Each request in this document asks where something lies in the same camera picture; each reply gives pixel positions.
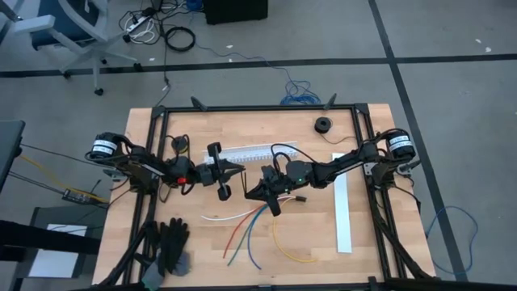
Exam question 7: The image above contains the black wire spool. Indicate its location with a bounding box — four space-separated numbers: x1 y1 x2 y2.
313 116 357 146

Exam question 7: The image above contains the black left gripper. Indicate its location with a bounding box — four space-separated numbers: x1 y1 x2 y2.
195 140 246 203

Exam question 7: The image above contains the white blue office chair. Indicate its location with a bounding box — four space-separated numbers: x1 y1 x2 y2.
0 0 143 97

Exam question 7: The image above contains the black box on floor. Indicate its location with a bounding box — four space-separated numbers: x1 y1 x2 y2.
201 0 270 27

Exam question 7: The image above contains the green cable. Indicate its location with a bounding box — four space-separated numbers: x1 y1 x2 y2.
226 205 267 268

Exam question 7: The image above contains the white flat duct cover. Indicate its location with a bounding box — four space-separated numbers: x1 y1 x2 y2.
330 152 354 255

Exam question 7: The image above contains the tangled blue network cable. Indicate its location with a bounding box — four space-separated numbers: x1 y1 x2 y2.
192 41 322 107

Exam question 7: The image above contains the coiled black floor cable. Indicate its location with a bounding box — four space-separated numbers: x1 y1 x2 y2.
164 25 197 53

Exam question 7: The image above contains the white slotted cable duct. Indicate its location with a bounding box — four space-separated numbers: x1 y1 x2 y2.
201 140 301 167

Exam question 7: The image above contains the dark side desk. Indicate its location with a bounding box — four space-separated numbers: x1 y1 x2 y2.
0 119 27 196

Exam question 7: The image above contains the black aluminium table frame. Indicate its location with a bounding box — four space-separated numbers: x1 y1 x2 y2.
91 95 438 291

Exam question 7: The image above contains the black glove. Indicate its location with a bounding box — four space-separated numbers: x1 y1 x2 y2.
141 217 191 278

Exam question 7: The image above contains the small black electronics box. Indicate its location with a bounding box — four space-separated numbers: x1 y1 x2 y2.
61 188 93 205

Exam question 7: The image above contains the grey green glove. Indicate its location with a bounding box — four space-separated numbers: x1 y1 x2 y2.
141 249 193 291

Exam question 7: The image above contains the white paper sheet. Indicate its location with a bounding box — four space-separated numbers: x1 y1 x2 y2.
27 222 88 280

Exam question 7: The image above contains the looped blue floor cable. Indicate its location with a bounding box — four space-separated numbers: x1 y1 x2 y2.
425 205 480 277

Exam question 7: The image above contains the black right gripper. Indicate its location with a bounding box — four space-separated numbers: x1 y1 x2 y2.
244 163 291 218

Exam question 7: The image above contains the white power strip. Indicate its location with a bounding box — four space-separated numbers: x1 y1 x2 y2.
123 9 158 36

